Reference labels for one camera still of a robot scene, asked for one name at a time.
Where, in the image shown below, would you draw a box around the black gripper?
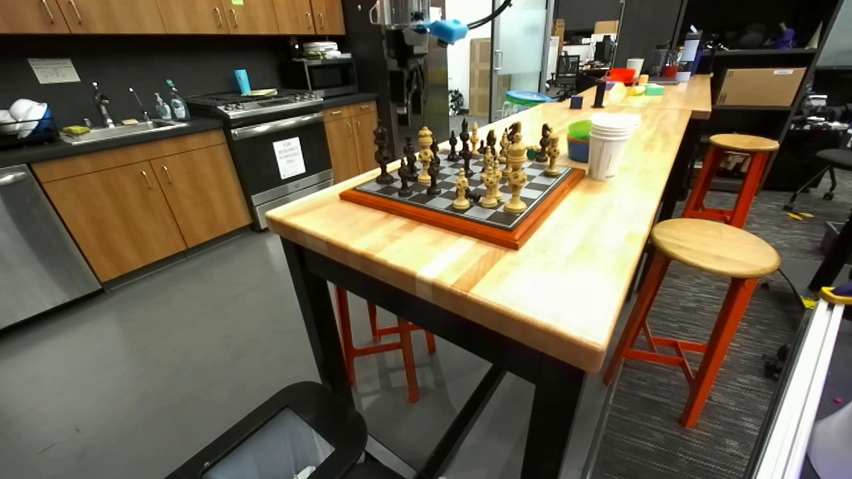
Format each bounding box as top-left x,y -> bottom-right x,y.
385,35 -> 431,119

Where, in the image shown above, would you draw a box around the tall yellow chess piece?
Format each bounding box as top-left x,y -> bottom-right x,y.
415,123 -> 439,190

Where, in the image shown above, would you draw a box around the orange framed chess board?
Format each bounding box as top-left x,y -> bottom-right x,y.
337,144 -> 588,250

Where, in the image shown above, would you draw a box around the large yellow chess piece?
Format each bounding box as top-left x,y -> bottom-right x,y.
503,140 -> 533,217

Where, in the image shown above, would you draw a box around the stainless steel fridge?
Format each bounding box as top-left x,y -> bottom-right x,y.
344,0 -> 452,157

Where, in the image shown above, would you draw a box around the narrow wooden lower cabinet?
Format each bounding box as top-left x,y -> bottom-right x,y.
320,97 -> 383,184

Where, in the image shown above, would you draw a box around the cardboard boxes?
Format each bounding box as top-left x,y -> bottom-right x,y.
467,35 -> 495,123

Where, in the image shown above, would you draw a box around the black microwave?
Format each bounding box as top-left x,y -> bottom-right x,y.
286,53 -> 360,95

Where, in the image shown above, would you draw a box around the white bowls on microwave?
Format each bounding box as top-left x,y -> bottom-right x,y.
302,37 -> 344,60

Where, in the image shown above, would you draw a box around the teal bin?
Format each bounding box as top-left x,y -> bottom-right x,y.
503,87 -> 553,115

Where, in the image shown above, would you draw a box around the white paper on oven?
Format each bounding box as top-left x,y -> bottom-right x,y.
271,132 -> 308,184

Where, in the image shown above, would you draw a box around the stainless steel oven range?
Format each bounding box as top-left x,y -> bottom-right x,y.
188,87 -> 337,232

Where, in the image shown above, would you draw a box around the white foam cup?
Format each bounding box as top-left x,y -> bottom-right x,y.
585,108 -> 642,184

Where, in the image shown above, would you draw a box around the red bowl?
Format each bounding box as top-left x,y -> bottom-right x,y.
606,64 -> 642,87

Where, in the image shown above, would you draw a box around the orange stool wooden seat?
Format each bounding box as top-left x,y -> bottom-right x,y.
604,216 -> 782,430
331,282 -> 439,406
678,131 -> 782,228

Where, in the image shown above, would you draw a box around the wooden upper cabinets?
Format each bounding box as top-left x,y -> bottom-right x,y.
0,0 -> 349,37

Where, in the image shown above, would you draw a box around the wide wooden lower cabinet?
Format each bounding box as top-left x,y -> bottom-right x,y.
30,127 -> 256,284

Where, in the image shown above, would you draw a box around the white bottle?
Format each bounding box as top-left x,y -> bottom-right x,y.
677,23 -> 706,68

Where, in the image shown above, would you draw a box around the metal kitchen sink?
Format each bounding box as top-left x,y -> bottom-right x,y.
55,117 -> 191,145

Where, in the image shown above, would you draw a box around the metal sink faucet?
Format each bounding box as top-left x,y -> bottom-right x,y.
87,77 -> 116,131

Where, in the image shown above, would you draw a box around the black rimmed bin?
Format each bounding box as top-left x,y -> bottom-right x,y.
163,378 -> 369,479

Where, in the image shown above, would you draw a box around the black desk wood panel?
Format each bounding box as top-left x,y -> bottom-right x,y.
709,47 -> 819,117

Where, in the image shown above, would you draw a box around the pile of white dishes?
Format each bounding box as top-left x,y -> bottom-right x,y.
0,92 -> 59,144

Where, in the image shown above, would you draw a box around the black kitchen countertop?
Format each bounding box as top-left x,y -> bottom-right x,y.
0,87 -> 383,170

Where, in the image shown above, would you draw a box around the stainless steel dishwasher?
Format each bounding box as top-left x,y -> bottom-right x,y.
0,162 -> 105,333

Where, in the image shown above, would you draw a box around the black office chair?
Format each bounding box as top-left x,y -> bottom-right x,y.
782,144 -> 852,216

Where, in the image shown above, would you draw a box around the small yellow item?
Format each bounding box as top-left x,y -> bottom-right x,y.
818,282 -> 852,309

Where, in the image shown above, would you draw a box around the white panel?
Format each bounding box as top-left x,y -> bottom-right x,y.
749,296 -> 852,479

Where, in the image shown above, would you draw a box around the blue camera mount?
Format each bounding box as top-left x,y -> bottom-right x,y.
411,15 -> 471,47

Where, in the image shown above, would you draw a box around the black metal table frame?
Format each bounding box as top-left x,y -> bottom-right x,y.
280,232 -> 592,479

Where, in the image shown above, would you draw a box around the grey wall plate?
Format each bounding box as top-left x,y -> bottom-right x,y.
23,53 -> 82,87

